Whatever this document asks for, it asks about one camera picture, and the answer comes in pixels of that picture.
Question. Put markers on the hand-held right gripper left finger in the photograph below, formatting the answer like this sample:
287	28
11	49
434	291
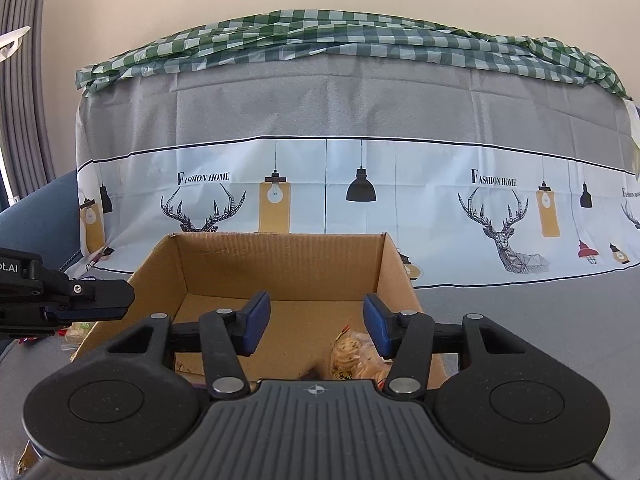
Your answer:
257	320

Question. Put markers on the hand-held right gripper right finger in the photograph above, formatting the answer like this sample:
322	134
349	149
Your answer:
376	325

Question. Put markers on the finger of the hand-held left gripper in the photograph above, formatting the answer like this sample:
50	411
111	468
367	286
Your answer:
100	297

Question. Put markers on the clear seeded cracker packet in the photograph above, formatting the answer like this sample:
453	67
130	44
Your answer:
350	355

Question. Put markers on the cardboard box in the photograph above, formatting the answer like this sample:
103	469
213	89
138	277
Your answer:
280	260

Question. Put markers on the clear green label sandwich packet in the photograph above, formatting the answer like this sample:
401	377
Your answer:
80	332

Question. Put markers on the blue fabric sofa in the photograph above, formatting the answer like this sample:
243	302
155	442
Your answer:
35	220

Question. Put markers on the grey curtain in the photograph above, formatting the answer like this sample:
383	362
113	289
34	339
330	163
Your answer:
20	85

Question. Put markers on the grey deer print sofa cover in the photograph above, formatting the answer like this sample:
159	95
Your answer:
350	100

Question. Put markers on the white curved plastic object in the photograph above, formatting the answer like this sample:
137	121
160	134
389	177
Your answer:
12	42

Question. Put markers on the green checkered cloth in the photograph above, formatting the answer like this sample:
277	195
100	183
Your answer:
325	35

